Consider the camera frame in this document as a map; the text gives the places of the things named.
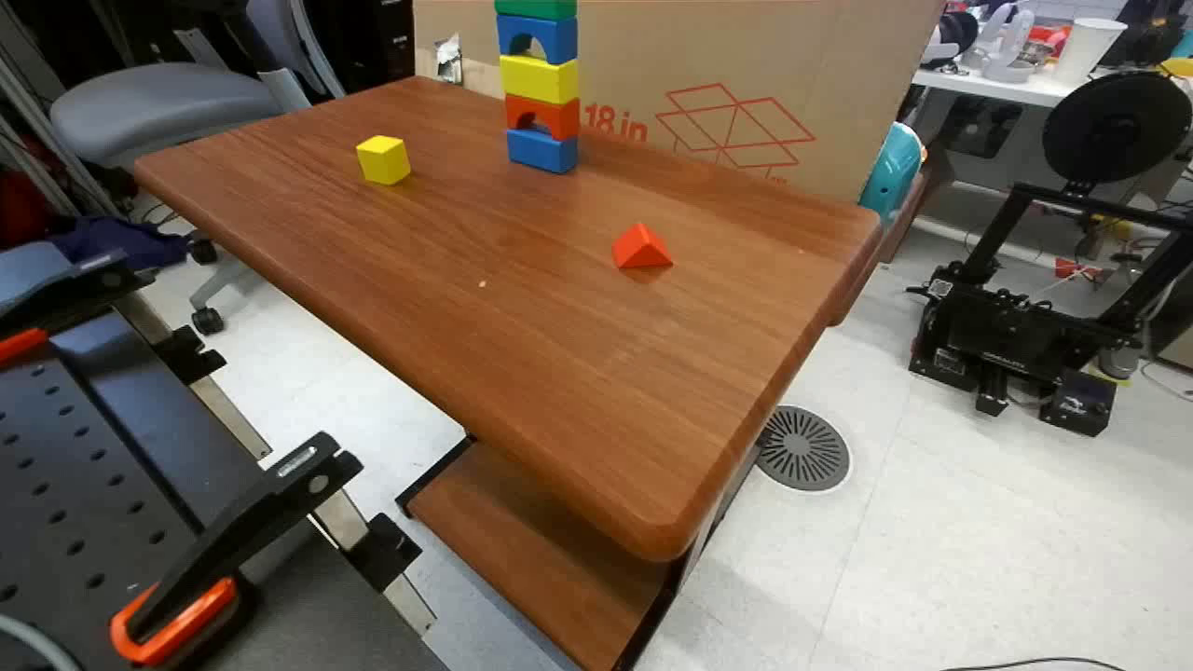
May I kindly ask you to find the green block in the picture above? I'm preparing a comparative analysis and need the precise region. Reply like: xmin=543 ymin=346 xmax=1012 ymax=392
xmin=496 ymin=0 xmax=576 ymax=17

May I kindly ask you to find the orange triangular prism block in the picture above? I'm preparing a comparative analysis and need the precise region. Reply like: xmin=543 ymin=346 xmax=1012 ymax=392
xmin=612 ymin=224 xmax=671 ymax=273

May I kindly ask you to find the bottom blue block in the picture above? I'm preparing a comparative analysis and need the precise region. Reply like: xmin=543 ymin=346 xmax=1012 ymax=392
xmin=507 ymin=130 xmax=576 ymax=175

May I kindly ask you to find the orange arch block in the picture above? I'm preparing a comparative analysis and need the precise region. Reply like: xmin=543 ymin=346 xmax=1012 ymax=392
xmin=502 ymin=95 xmax=576 ymax=142

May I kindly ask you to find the yellow rectangular block in stack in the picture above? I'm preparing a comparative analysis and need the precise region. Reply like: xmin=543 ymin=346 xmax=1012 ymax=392
xmin=498 ymin=55 xmax=580 ymax=105

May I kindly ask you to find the upper blue arch block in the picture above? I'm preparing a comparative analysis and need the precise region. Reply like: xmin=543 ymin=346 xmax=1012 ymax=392
xmin=496 ymin=13 xmax=576 ymax=62

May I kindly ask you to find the round floor drain grate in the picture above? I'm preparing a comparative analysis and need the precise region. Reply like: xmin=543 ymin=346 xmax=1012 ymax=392
xmin=756 ymin=406 xmax=848 ymax=493

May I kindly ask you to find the lower wooden desk shelf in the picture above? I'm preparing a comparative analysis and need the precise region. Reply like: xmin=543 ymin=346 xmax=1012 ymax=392
xmin=399 ymin=438 xmax=679 ymax=671

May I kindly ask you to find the yellow cube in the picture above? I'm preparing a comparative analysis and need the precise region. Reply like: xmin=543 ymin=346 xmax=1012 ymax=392
xmin=358 ymin=132 xmax=409 ymax=186

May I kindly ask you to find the large cardboard box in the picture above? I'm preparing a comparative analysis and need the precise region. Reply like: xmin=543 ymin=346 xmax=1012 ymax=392
xmin=409 ymin=0 xmax=945 ymax=209

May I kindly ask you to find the teal white chair back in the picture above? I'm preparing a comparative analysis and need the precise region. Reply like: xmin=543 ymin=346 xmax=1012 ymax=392
xmin=856 ymin=124 xmax=927 ymax=219

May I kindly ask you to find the black 3D printer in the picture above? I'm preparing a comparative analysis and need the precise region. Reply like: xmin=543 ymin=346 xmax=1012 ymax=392
xmin=909 ymin=181 xmax=1193 ymax=437

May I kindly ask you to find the black orange bar clamp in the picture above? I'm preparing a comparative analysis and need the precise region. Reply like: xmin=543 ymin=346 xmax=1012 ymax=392
xmin=107 ymin=431 xmax=361 ymax=665

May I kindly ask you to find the black perforated metal plate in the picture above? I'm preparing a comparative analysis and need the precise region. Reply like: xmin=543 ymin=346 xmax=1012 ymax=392
xmin=0 ymin=311 xmax=258 ymax=671

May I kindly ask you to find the white table with clutter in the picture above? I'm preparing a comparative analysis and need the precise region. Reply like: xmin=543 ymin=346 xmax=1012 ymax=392
xmin=909 ymin=0 xmax=1193 ymax=110

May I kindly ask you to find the grey office chair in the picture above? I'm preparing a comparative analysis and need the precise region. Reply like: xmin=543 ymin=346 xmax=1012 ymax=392
xmin=48 ymin=0 xmax=345 ymax=166

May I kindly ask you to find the black filament spool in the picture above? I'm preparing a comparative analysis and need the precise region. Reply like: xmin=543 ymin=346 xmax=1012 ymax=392
xmin=1044 ymin=70 xmax=1190 ymax=181

